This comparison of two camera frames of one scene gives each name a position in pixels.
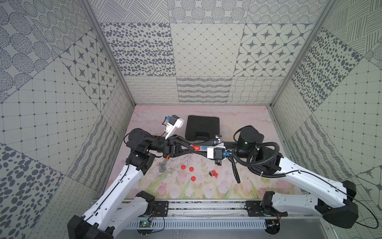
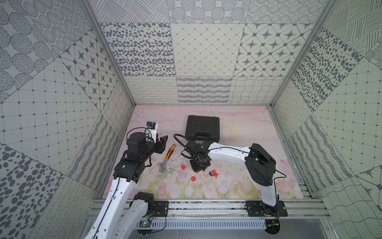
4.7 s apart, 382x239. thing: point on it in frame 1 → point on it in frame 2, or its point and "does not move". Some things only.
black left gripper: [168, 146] → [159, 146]
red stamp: [213, 174] does not move
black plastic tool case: [202, 128] does not move
